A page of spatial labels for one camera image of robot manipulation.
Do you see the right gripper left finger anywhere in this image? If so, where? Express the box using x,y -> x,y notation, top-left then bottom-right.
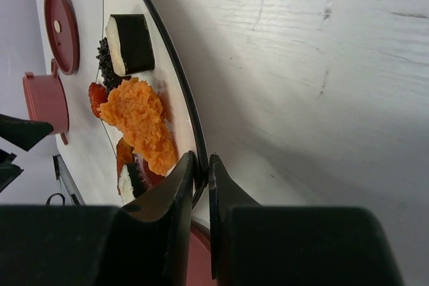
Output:
1,152 -> 194,285

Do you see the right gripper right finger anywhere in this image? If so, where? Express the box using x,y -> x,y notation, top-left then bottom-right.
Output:
208,155 -> 404,285

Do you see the fried chicken drumstick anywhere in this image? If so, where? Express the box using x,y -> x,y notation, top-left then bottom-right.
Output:
88,82 -> 108,118

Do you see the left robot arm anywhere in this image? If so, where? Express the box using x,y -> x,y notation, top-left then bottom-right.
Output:
1,114 -> 54,192

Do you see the dark red lid right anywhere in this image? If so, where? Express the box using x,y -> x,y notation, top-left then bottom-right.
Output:
186,222 -> 217,286

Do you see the dark red lid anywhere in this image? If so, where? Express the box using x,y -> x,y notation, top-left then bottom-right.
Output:
44,0 -> 80,75
186,222 -> 217,286

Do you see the sushi roll white top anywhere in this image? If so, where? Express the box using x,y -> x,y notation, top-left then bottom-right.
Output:
118,163 -> 146,204

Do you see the dark red sausage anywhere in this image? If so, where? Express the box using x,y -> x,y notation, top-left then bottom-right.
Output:
134,154 -> 165,191

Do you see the orange fried nugget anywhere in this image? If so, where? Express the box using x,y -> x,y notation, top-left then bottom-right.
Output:
116,138 -> 134,194

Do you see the orange fried chicken piece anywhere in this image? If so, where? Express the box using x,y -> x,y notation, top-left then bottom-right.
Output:
99,78 -> 178,176

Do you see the black sea cucumber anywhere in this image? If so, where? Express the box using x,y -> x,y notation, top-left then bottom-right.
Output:
96,38 -> 123,92

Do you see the pink bowl front left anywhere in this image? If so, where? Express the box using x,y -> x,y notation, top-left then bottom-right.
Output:
22,58 -> 70,145

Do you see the sushi roll yellow top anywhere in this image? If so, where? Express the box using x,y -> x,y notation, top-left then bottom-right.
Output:
105,14 -> 155,77

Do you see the dark red inner lid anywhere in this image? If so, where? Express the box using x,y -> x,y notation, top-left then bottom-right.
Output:
44,0 -> 80,75

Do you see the aluminium frame rail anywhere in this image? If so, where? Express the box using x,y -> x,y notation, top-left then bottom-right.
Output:
53,155 -> 85,206

